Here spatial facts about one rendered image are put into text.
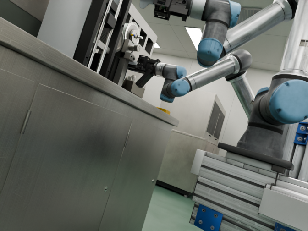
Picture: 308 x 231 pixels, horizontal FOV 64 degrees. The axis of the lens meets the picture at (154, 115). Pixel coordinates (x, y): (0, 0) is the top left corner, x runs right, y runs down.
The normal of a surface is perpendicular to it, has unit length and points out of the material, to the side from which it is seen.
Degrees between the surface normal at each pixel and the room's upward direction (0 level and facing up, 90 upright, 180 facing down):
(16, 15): 90
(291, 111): 97
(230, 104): 90
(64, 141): 90
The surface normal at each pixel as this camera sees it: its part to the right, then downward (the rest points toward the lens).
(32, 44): 0.88, 0.24
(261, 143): -0.29, -0.47
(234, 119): -0.37, -0.18
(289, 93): -0.14, 0.03
